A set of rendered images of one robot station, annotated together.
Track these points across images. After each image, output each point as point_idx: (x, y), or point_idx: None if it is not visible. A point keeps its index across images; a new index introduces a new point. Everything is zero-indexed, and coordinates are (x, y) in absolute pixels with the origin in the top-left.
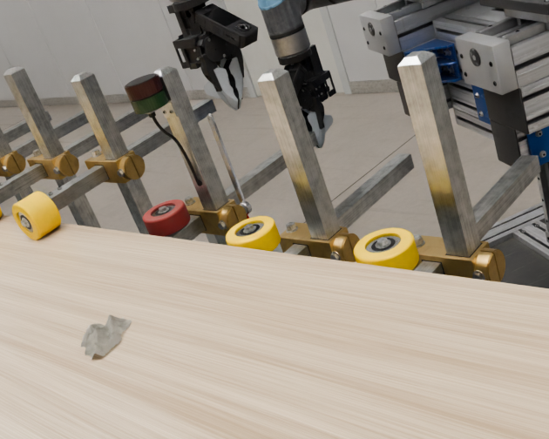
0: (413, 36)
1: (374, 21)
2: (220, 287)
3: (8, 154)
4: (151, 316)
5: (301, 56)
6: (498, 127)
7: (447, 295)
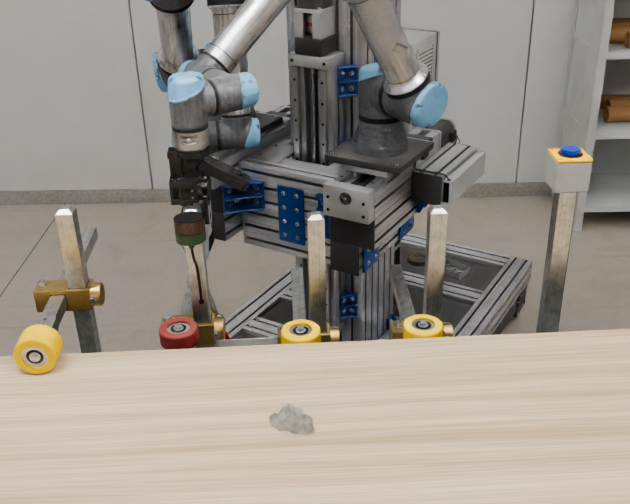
0: None
1: None
2: (338, 370)
3: None
4: (309, 399)
5: None
6: (339, 246)
7: (499, 345)
